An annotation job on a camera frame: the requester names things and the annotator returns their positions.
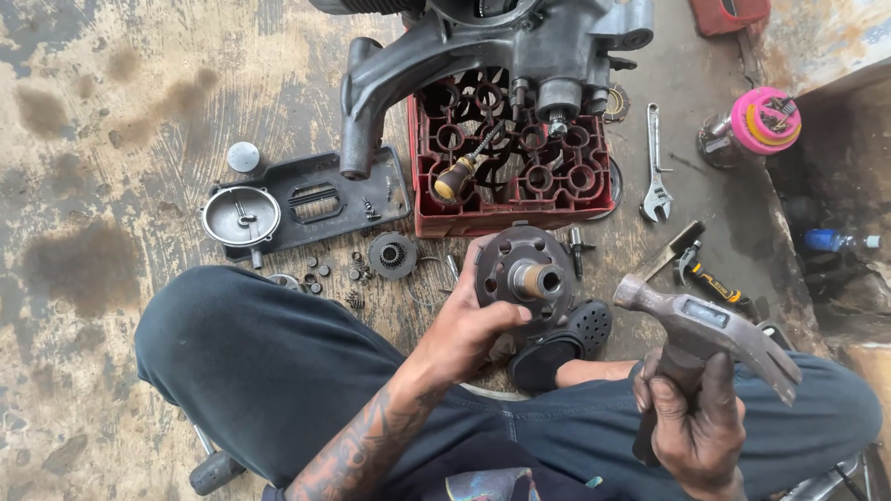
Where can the person's left hand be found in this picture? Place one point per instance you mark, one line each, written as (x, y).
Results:
(452, 334)

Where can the person's right hand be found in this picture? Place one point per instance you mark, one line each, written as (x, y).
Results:
(703, 431)

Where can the person's right fingers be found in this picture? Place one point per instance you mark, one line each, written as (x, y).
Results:
(658, 396)

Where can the grey steel claw hammer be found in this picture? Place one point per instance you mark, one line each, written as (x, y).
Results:
(703, 327)

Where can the round metal clutch drum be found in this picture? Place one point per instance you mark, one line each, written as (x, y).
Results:
(518, 261)

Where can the black perforated clog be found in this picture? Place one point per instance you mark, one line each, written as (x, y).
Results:
(578, 330)

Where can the flat metal file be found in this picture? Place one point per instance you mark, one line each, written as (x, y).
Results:
(672, 247)

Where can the small metal shaft part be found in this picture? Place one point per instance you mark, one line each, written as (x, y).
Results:
(577, 250)

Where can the dark metal disc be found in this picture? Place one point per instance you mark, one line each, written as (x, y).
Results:
(615, 188)

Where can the red plastic crate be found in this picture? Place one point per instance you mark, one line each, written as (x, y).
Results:
(550, 202)

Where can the silver adjustable wrench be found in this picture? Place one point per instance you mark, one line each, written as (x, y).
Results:
(654, 167)

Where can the blue plastic bottle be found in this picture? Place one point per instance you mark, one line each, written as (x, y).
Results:
(832, 241)

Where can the jar with pink lid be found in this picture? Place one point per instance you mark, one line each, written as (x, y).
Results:
(762, 122)

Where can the small toothed clutch disc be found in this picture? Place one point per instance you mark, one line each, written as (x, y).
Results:
(393, 256)

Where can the small coil spring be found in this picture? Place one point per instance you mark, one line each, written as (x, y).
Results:
(354, 300)

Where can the small metal bolts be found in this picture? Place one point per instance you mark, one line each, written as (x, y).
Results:
(371, 209)

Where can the group of small black rollers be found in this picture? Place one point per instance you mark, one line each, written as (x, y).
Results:
(317, 275)

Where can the person's dark blue trousers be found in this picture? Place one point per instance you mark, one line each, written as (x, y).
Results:
(278, 369)

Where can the black plastic cover panel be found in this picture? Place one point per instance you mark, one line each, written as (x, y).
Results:
(348, 174)

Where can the grey scooter engine block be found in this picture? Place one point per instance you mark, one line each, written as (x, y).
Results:
(487, 49)

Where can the red plastic container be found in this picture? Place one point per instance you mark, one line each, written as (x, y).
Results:
(727, 15)

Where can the metal stool leg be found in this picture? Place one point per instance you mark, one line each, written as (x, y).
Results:
(216, 470)

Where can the round grey metal cover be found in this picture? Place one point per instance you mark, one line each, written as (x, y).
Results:
(233, 222)

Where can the small grey metal cap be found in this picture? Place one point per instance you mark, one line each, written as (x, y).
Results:
(243, 157)

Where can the metal stool frame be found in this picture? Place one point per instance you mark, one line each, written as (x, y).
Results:
(825, 481)

